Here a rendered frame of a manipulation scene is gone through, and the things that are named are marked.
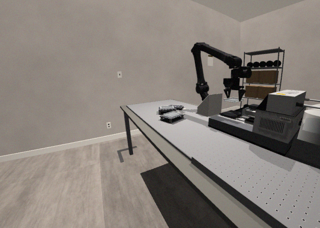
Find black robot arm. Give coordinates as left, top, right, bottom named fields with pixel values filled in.
left=191, top=42, right=252, bottom=101

